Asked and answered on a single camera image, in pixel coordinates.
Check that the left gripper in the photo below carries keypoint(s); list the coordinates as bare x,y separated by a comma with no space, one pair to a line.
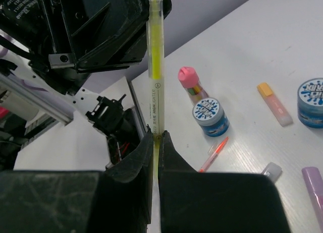
87,35

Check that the purple highlighter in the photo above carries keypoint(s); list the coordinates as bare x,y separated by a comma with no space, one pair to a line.
313,182

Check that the pink-capped small bottle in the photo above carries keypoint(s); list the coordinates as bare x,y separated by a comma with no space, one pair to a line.
190,81

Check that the thin yellow highlighter pen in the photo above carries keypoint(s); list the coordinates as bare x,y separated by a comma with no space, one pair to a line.
155,48

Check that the blue slime jar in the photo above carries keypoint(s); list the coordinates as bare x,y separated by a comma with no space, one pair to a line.
211,117
309,103

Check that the thin orange highlighter pen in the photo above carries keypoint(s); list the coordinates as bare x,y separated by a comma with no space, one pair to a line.
214,151

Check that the orange-tipped grey highlighter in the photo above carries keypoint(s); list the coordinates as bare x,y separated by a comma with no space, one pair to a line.
272,171

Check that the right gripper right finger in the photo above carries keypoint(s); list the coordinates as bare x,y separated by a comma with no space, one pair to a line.
212,201

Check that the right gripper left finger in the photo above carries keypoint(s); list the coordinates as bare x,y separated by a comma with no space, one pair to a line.
118,199

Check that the blue slime jar front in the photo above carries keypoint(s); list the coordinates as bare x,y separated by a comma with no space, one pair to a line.
211,117

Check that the orange-capped pink highlighter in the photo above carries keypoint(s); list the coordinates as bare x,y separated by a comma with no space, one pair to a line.
274,104

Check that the blue slime jar rear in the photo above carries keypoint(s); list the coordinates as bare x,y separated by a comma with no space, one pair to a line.
309,103

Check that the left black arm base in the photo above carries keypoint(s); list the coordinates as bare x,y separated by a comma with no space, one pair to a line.
117,124

